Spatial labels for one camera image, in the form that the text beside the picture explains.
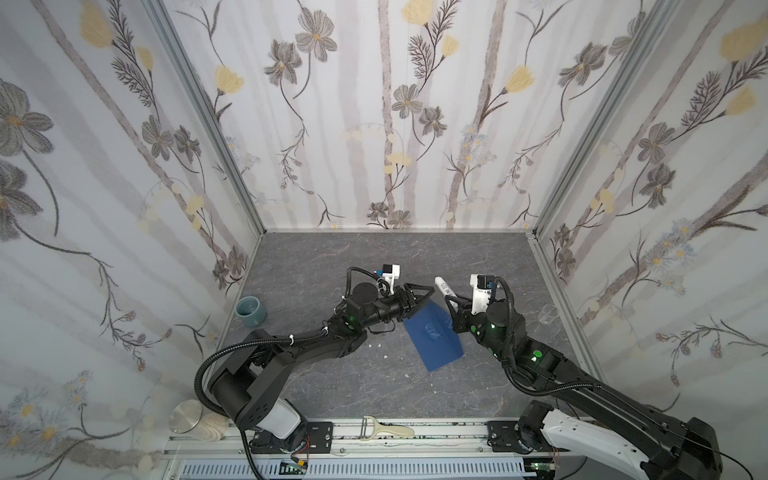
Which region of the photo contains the white glue stick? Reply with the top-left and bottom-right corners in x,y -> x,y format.
434,276 -> 456,297

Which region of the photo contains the dark blue envelope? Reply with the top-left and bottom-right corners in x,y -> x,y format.
403,301 -> 464,372

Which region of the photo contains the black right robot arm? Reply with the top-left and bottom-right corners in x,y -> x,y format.
445,295 -> 724,479

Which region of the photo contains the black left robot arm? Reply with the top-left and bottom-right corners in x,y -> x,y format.
193,282 -> 435,440

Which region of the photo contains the clear glass cup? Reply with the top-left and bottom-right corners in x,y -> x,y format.
537,304 -> 560,325

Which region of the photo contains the teal ceramic cup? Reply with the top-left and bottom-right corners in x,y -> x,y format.
235,295 -> 267,329

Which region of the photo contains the glass jar with metal lid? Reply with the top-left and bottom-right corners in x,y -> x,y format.
168,399 -> 229,442

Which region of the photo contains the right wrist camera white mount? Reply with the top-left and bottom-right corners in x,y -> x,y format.
470,274 -> 495,315

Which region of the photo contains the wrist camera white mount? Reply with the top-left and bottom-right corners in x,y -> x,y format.
375,264 -> 400,297
470,274 -> 495,315

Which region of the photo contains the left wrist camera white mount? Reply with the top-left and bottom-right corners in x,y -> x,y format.
375,264 -> 400,297

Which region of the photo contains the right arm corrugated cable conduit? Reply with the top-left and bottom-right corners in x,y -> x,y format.
491,275 -> 601,397

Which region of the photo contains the cream handled peeler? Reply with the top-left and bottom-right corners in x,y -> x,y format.
359,416 -> 415,441

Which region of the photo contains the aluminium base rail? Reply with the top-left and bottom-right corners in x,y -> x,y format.
161,418 -> 633,479

